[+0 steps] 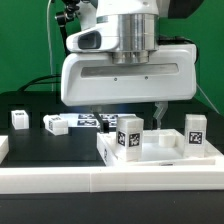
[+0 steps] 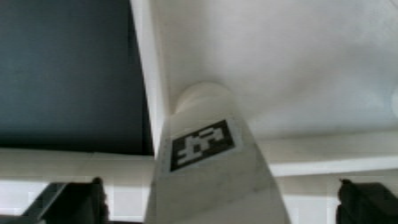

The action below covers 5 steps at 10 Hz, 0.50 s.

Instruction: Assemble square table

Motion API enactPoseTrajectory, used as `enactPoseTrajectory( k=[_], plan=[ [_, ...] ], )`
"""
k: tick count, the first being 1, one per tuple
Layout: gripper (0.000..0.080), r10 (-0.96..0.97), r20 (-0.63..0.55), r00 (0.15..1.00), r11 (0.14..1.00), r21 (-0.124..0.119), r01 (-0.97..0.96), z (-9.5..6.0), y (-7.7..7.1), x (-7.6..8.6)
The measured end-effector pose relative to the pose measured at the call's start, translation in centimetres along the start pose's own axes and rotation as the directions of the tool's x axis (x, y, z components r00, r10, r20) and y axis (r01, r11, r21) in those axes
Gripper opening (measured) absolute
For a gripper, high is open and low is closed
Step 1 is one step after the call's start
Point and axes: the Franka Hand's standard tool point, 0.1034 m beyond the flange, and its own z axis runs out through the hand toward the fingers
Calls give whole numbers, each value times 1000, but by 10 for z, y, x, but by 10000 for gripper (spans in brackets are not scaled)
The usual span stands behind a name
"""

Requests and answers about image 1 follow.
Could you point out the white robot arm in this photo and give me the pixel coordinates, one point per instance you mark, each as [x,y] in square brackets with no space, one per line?
[138,16]

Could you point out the white square table top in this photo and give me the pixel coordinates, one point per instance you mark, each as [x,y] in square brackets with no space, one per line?
[155,155]

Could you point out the white U-shaped obstacle fence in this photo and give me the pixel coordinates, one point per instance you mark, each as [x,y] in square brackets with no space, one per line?
[111,179]

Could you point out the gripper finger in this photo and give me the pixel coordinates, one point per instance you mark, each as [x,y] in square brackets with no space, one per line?
[161,108]
[104,124]

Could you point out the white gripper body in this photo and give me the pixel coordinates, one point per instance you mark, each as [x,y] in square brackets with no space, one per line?
[108,66]

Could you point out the white sheet with tag markers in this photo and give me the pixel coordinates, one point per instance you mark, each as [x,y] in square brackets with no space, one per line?
[89,120]

